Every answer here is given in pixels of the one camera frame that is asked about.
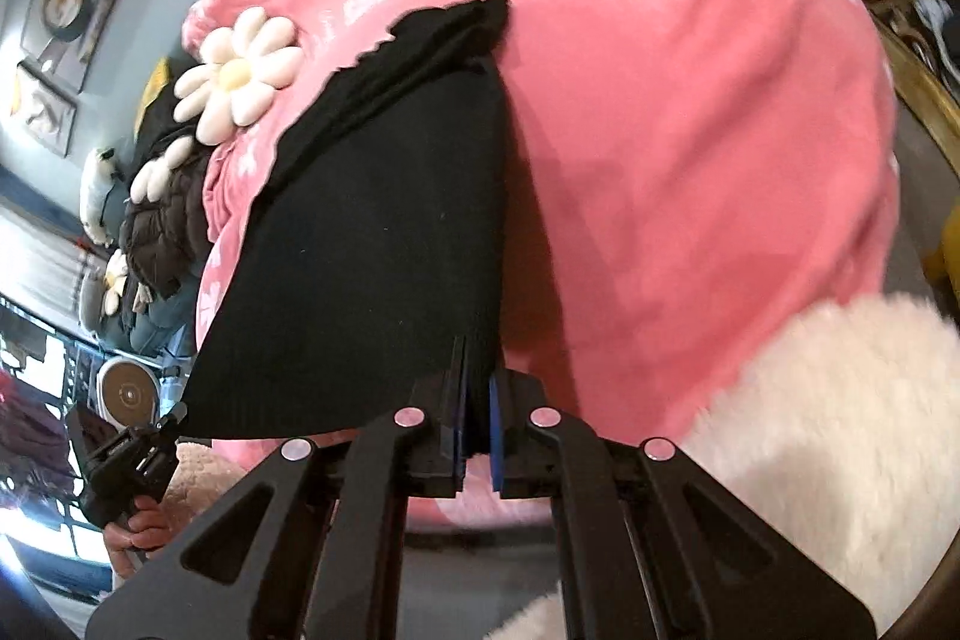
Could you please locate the black knit garment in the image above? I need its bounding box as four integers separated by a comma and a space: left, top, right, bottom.
182, 0, 509, 440

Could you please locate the person's left hand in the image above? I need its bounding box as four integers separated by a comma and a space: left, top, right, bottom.
103, 495, 174, 578

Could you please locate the dark brown quilted pillow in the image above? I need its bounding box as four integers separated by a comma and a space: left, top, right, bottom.
117, 84, 217, 301

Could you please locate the white plush toy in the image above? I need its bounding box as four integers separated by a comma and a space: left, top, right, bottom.
78, 148, 117, 247

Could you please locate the white fluffy rug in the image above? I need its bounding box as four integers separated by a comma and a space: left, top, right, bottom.
486, 289, 960, 637

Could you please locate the pink plush blanket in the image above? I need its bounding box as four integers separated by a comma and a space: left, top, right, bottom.
179, 0, 902, 528

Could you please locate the white daisy flower pillow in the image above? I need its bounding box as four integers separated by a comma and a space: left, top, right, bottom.
172, 7, 306, 148

